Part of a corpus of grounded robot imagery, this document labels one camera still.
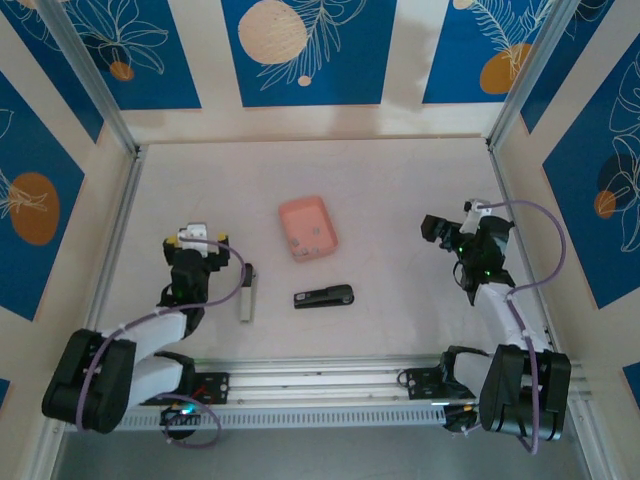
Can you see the white stapler with black cap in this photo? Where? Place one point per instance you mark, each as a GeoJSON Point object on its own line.
{"type": "Point", "coordinates": [247, 305]}

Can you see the pink plastic tray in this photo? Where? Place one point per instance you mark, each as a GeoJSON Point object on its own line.
{"type": "Point", "coordinates": [305, 217]}

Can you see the silver grey tool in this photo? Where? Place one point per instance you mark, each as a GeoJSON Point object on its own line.
{"type": "Point", "coordinates": [325, 295]}

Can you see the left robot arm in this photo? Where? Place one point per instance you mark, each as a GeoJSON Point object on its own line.
{"type": "Point", "coordinates": [150, 325]}

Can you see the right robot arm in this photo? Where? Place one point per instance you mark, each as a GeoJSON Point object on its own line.
{"type": "Point", "coordinates": [505, 315]}

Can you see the black controller board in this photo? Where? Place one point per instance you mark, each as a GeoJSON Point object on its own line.
{"type": "Point", "coordinates": [462, 420]}
{"type": "Point", "coordinates": [180, 422]}

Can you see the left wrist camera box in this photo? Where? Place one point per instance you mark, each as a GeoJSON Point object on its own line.
{"type": "Point", "coordinates": [192, 232]}

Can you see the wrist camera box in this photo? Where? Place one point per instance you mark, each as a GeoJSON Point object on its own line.
{"type": "Point", "coordinates": [192, 232]}
{"type": "Point", "coordinates": [472, 220]}

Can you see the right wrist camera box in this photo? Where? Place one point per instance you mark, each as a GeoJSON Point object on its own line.
{"type": "Point", "coordinates": [472, 220]}

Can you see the aluminium side rail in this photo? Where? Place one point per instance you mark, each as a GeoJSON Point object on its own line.
{"type": "Point", "coordinates": [125, 200]}
{"type": "Point", "coordinates": [507, 200]}

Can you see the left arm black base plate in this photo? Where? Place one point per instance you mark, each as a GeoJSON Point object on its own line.
{"type": "Point", "coordinates": [215, 387]}

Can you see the blue floral wall panel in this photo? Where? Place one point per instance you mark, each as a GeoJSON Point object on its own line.
{"type": "Point", "coordinates": [350, 60]}
{"type": "Point", "coordinates": [570, 65]}
{"type": "Point", "coordinates": [50, 65]}
{"type": "Point", "coordinates": [30, 150]}
{"type": "Point", "coordinates": [150, 50]}
{"type": "Point", "coordinates": [460, 50]}
{"type": "Point", "coordinates": [590, 225]}

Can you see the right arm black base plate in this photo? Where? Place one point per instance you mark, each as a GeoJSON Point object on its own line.
{"type": "Point", "coordinates": [420, 385]}

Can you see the aluminium front rail beam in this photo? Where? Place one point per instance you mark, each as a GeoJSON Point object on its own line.
{"type": "Point", "coordinates": [320, 380]}

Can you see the aluminium corner post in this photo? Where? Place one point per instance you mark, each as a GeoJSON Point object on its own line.
{"type": "Point", "coordinates": [87, 70]}
{"type": "Point", "coordinates": [532, 70]}

